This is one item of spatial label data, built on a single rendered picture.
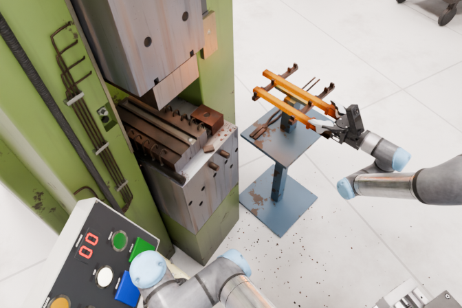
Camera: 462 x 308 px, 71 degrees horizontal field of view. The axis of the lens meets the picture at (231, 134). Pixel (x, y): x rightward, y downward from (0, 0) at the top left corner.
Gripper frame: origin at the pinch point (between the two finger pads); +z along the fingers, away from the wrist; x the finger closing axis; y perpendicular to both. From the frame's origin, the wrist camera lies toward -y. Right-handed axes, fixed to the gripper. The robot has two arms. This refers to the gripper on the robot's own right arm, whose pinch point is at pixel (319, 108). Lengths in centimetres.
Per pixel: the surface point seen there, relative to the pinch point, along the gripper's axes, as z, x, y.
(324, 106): 3.0, 11.1, 8.7
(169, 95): 29, -46, -20
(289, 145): 12.1, 3.1, 35.9
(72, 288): 6, -97, -5
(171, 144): 36, -46, 11
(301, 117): 6.4, -0.8, 8.7
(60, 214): 79, -95, 62
